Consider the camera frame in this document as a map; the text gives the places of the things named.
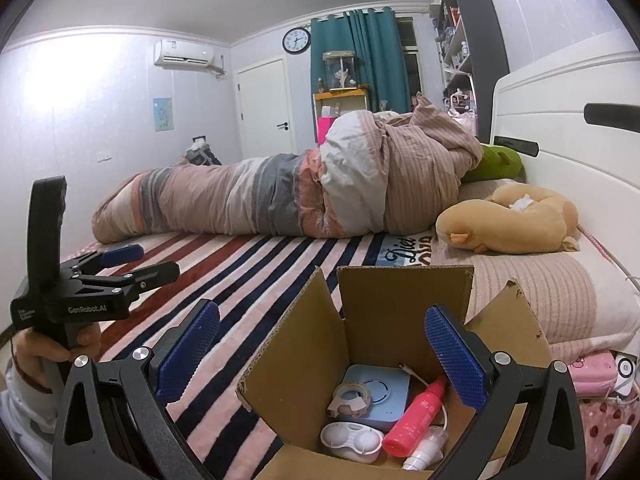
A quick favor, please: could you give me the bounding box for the person's left forearm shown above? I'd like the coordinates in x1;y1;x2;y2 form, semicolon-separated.
0;365;63;466

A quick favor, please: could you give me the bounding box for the blue wall poster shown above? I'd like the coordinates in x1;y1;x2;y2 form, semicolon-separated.
153;97;173;133

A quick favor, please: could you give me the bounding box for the pink bag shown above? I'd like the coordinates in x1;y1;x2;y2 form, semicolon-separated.
316;116;338;146

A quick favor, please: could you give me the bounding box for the pink box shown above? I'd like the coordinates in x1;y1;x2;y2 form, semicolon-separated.
567;351;618;400

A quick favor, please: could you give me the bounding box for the round wall clock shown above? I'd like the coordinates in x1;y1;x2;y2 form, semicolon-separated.
282;27;312;55

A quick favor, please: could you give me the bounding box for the white air conditioner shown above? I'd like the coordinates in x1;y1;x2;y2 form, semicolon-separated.
153;38;224;73

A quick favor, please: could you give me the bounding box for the tan plush toy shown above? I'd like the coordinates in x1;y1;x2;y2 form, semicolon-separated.
435;182;581;255

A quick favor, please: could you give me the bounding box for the pink striped pillow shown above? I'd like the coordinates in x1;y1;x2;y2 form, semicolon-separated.
430;227;640;346

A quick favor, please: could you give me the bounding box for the small white spray bottle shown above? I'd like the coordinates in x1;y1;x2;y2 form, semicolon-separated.
402;425;448;472

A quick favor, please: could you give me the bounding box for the pink polka dot cloth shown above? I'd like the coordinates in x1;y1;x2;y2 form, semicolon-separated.
580;395;640;480

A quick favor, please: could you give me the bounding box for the blue square speaker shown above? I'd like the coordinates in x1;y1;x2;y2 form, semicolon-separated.
342;364;412;433

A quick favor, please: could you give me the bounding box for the white headboard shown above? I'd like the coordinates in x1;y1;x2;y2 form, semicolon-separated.
490;27;640;281

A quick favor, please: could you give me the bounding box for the small white device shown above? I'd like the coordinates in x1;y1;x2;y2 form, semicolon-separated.
614;354;638;396

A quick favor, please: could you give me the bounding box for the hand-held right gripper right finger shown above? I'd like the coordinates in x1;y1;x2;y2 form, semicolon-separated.
424;304;586;480

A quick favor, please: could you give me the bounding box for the window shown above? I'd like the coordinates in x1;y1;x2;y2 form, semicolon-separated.
397;17;421;111

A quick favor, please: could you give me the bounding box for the clear tape roll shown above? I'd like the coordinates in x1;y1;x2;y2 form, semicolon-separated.
327;381;373;417

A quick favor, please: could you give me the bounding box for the rolled pink grey duvet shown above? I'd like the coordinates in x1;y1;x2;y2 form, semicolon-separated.
92;92;485;240

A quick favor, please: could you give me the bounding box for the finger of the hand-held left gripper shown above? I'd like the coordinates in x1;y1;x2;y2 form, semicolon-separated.
62;244;145;275
72;261;181;301

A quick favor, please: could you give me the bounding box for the green plush toy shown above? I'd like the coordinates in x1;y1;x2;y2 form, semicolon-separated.
460;144;523;183

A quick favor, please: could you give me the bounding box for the dark bag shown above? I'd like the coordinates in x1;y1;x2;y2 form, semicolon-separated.
182;135;223;167

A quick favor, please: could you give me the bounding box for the teal curtain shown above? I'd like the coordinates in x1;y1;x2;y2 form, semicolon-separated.
310;6;401;116

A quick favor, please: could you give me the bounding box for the yellow shelf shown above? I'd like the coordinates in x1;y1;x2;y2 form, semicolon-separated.
313;89;371;146

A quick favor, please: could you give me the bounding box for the person's left hand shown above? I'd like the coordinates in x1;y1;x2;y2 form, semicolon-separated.
14;332;101;388

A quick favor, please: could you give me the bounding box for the flat white packet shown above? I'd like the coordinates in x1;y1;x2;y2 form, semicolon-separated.
607;424;633;461

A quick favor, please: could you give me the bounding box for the cardboard box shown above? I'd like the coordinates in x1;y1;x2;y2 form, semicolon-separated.
236;264;553;480

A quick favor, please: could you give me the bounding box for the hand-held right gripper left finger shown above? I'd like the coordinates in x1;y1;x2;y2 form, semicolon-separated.
52;299;221;480

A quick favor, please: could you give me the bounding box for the white contact lens case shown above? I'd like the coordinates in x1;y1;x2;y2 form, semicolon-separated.
320;421;382;465

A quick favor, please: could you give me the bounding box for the pink bottle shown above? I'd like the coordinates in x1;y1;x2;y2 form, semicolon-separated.
382;376;448;458

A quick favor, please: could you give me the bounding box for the glass display case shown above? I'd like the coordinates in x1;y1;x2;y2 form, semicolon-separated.
322;51;358;93

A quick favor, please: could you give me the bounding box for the dark bookshelf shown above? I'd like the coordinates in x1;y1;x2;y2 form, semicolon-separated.
432;0;511;136

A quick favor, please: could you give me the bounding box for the white door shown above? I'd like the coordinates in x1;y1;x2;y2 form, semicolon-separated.
235;57;296;161

